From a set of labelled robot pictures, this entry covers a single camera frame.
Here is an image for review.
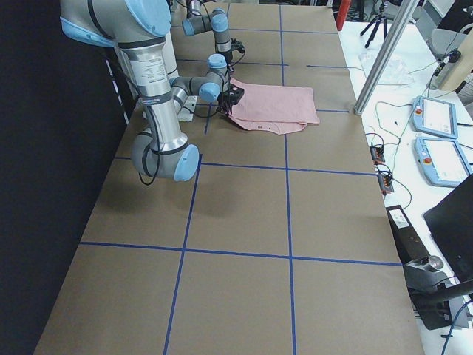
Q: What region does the grey office chair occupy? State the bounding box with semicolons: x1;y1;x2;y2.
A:
428;29;469;59

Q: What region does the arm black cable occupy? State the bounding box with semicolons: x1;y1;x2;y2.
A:
106;51;234;186

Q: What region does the orange connector board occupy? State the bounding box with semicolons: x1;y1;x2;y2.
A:
377;171;394;196
370;145;385;165

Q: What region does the near orange connector board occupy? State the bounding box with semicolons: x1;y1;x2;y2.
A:
377;171;394;196

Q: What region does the wooden board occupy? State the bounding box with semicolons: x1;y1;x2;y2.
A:
438;1;472;91

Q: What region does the far orange connector board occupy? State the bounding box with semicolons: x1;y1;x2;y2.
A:
370;145;385;165

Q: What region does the aluminium frame post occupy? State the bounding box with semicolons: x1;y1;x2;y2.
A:
353;0;418;115

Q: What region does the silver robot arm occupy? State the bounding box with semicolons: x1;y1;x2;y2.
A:
60;1;245;181
182;1;246;66

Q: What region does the black box with label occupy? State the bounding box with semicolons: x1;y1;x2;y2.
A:
386;205;429;264

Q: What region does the pink snoopy t-shirt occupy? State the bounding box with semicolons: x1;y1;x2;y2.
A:
228;79;320;135

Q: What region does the black monitor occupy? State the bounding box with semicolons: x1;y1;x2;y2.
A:
423;176;472;281

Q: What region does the black camera tripod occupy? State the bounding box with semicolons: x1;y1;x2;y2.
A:
360;1;388;48

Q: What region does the metal cylinder clamp stand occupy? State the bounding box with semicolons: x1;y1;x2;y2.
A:
404;254;473;331

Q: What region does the clear plastic bag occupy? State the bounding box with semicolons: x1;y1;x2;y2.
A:
358;50;414;86

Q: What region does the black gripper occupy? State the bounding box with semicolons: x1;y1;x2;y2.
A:
223;38;245;61
220;84;245;115

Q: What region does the far teach pendant tablet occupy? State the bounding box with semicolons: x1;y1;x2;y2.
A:
411;96;458;139

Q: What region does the near teach pendant tablet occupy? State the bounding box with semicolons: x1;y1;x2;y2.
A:
414;137;472;188

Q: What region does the teach pendant tablet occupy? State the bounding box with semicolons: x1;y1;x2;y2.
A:
411;96;458;139
414;137;472;188

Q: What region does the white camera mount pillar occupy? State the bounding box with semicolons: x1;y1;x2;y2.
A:
163;32;197;122

